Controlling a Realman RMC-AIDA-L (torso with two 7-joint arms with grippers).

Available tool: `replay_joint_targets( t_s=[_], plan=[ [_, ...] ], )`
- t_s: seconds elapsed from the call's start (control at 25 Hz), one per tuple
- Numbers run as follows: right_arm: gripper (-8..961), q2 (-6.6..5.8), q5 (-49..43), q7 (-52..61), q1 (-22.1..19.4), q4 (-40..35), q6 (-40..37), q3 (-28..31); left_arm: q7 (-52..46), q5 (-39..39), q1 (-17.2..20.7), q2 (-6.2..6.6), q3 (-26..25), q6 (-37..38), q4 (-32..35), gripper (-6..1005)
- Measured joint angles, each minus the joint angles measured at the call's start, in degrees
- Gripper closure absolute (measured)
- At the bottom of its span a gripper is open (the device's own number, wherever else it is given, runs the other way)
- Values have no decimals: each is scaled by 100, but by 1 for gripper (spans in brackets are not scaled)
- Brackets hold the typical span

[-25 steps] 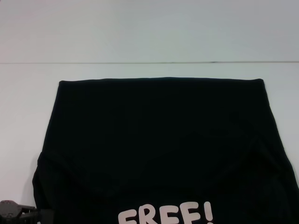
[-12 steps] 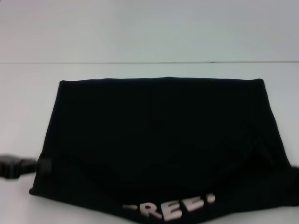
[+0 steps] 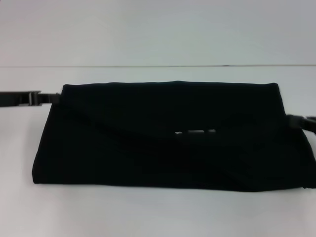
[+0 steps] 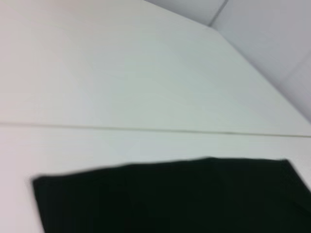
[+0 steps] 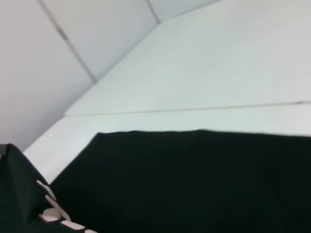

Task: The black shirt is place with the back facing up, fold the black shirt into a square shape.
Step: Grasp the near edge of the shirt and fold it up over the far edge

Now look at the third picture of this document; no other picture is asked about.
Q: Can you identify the black shirt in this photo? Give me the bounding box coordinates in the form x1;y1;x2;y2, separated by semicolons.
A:
32;80;316;194

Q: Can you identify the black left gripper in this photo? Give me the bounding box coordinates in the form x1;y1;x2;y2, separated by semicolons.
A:
0;90;62;109

